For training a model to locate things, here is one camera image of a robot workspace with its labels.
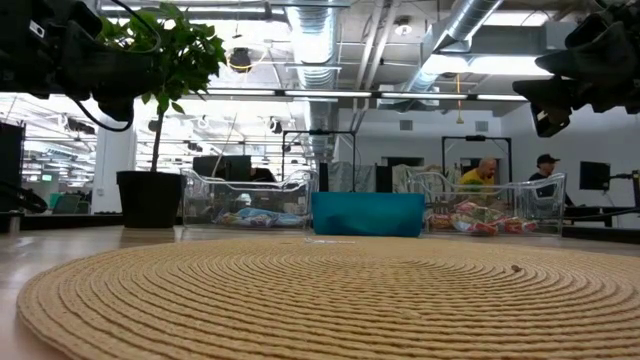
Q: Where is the round woven straw placemat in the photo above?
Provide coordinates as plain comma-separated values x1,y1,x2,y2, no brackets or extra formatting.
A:
15,235,640,360

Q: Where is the black plant pot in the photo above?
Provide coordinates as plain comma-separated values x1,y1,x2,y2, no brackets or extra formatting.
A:
116,170,184,230

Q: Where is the long ceiling light strip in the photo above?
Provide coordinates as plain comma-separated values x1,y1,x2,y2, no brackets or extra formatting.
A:
207,88,526,102

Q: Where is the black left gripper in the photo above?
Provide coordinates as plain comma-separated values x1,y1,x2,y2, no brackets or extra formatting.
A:
0,0,156,122

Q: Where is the silver ceiling duct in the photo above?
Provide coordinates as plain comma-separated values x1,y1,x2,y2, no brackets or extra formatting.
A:
402,0,504,94
284,0,346,161

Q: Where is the green leafy plant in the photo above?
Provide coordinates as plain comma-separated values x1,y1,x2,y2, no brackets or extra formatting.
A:
97,2,229,174

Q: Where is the black monitor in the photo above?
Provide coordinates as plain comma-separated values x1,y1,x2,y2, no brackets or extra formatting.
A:
579,160,611,191
192,154,252,194

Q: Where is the blue red chocolate chip bar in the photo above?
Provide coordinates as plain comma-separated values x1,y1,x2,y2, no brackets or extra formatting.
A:
467,222,501,236

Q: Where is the black cabinet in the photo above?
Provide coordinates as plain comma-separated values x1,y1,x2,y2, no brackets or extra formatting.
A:
0,122,26,214

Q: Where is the black background table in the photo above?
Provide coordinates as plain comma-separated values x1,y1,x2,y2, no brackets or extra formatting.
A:
564,204,640,229

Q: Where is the chocolate chip granola bar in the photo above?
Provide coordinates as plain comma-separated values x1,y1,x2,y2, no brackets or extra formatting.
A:
427,213,457,231
452,200,496,224

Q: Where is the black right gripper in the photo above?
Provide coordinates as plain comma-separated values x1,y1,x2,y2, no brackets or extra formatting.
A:
512,0,640,139

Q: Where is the black cable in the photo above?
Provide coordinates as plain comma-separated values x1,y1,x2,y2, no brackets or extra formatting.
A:
0,179,49,214
74,97,135,134

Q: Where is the blue plastic bin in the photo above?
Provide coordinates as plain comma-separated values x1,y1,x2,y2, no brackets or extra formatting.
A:
310,191,426,238

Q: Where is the black ceiling lamp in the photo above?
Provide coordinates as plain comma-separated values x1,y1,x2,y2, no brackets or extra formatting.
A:
228,47,253,75

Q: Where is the clear plastic bin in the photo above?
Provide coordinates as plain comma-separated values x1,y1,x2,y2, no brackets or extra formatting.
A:
409,172,568,237
180,168,320,231

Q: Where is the black table edge rail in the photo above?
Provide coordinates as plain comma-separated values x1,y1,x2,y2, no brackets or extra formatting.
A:
0,213,640,245

